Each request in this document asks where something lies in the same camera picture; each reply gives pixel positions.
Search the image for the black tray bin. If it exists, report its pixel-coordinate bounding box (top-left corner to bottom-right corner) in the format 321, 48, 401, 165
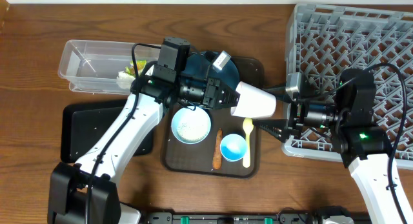
60, 98, 154, 164

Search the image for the light blue rice bowl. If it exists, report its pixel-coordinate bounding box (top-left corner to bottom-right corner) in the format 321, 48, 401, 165
171, 106, 212, 145

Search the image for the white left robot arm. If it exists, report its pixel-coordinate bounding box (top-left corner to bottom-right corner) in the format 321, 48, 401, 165
47, 37, 240, 223

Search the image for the brown serving tray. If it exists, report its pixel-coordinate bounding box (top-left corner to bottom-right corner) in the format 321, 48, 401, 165
161, 56, 265, 179

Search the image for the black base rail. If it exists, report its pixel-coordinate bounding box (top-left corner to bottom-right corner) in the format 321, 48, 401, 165
140, 212, 322, 224

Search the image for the dark blue plate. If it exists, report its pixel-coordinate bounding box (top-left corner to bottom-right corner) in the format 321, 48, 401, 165
183, 51, 240, 90

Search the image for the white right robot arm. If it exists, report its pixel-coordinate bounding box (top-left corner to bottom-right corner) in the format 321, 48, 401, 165
253, 67, 412, 223

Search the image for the grey dishwasher rack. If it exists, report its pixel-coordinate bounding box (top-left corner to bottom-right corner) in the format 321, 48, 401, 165
282, 4, 412, 170

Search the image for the yellow plastic spoon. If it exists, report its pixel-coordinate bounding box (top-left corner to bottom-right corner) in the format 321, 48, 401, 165
243, 118, 254, 168

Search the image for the pandan cake wrapper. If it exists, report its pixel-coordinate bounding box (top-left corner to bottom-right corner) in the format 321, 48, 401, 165
125, 60, 147, 77

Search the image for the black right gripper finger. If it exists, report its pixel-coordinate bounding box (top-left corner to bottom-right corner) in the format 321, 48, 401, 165
263, 83, 290, 103
252, 119, 289, 143

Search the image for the crumpled white napkin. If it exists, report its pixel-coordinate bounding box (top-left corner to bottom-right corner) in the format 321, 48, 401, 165
116, 71, 135, 90

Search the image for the light blue cup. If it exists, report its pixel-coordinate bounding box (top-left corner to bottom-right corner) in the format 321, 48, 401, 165
220, 134, 247, 162

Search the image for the orange carrot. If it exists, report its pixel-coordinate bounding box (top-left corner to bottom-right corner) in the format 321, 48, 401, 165
212, 128, 223, 170

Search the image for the pink plastic cup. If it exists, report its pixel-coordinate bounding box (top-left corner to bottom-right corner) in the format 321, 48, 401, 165
230, 82, 277, 119

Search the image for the clear plastic bin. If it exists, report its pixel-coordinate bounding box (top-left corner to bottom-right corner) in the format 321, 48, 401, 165
57, 39, 172, 95

